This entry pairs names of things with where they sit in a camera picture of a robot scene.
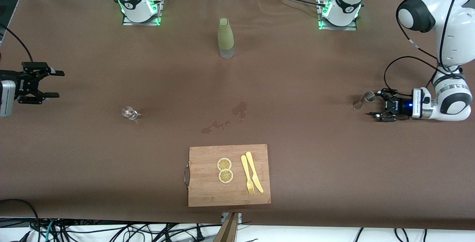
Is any steel jigger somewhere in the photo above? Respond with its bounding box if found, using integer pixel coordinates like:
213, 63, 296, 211
351, 91, 376, 111

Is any clear glass cup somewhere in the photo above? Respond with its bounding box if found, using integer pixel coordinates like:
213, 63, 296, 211
121, 105, 139, 121

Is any brown table cover sheet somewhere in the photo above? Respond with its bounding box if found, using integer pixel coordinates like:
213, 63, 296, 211
0, 0, 475, 231

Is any yellow plastic knife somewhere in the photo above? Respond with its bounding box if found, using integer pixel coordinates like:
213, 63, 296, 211
245, 151, 264, 193

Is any yellow plastic fork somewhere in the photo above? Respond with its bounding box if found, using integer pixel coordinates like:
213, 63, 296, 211
240, 155, 255, 195

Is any pale green bottle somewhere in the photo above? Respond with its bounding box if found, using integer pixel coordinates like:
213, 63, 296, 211
217, 18, 235, 59

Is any wooden cutting board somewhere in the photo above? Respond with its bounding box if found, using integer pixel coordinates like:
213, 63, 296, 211
187, 144, 271, 207

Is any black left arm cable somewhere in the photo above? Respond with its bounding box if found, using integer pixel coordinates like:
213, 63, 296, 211
383, 0, 464, 98

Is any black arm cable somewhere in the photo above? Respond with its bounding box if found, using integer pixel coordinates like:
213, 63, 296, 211
383, 0, 464, 98
0, 23, 35, 64

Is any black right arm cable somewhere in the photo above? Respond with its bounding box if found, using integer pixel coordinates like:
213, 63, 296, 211
0, 23, 35, 64

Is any wooden post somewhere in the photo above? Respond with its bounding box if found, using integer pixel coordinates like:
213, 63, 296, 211
213, 212, 240, 242

